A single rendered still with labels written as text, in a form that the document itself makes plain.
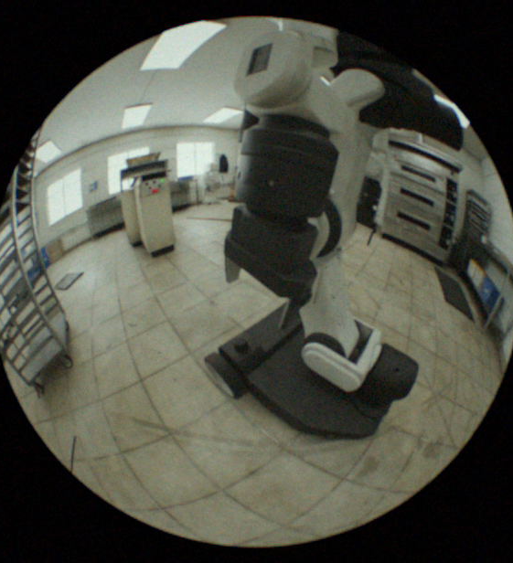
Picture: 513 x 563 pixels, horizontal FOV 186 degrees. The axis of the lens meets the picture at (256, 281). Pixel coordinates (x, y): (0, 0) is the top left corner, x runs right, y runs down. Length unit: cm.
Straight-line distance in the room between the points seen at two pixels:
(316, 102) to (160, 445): 88
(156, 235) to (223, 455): 187
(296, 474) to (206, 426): 39
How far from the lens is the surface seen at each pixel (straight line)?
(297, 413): 55
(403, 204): 339
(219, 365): 58
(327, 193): 16
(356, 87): 37
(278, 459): 70
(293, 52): 15
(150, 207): 189
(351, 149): 35
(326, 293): 41
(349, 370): 47
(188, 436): 74
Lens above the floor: 70
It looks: 33 degrees down
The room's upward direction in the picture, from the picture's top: straight up
